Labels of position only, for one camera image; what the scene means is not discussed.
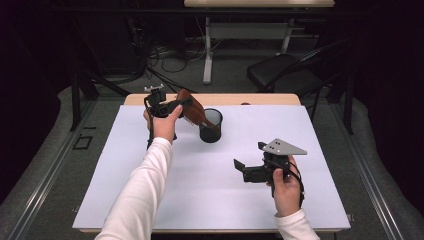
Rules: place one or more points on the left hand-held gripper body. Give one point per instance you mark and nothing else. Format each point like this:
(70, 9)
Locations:
(156, 98)

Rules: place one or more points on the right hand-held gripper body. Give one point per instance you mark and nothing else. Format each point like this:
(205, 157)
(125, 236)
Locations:
(256, 174)

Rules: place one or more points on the brown wooden hairbrush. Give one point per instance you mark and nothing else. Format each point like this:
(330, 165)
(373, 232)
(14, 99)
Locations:
(195, 111)

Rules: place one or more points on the black mesh pen cup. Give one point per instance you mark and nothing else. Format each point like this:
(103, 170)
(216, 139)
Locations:
(210, 135)

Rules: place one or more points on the person's left hand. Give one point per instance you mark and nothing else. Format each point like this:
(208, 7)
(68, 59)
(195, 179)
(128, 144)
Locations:
(163, 126)

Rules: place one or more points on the person's right hand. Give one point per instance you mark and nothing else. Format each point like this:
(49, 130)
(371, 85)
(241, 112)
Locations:
(286, 196)

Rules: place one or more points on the white table cover sheet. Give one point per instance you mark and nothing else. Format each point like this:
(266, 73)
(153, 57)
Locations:
(206, 200)

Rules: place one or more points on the black folding chair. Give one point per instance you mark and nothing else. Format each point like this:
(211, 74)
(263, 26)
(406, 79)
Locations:
(283, 71)

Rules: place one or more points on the black metal stand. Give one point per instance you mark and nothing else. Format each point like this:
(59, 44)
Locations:
(76, 100)

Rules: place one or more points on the light wooden desk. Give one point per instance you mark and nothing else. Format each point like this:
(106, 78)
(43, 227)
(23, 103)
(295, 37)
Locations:
(248, 30)

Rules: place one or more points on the black metal post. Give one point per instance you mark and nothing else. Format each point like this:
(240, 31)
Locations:
(348, 106)

